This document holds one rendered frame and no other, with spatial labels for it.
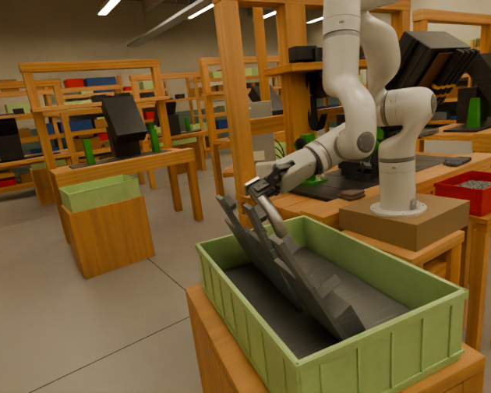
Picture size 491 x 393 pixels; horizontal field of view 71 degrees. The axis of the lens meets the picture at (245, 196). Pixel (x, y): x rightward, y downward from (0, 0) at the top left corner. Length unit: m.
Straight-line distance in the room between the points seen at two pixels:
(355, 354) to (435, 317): 0.20
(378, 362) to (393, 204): 0.69
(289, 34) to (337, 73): 1.19
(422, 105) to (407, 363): 0.77
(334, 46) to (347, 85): 0.10
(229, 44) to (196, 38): 11.15
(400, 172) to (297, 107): 0.95
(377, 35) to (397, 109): 0.25
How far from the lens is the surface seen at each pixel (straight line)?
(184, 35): 12.81
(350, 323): 0.85
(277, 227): 0.81
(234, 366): 0.90
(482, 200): 1.76
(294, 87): 2.07
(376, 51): 1.17
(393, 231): 1.29
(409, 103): 1.25
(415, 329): 0.79
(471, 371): 0.97
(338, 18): 0.95
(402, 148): 1.28
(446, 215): 1.38
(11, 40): 11.42
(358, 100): 0.85
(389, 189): 1.31
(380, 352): 0.75
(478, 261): 1.85
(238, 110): 1.84
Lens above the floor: 1.38
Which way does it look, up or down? 15 degrees down
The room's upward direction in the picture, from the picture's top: 6 degrees counter-clockwise
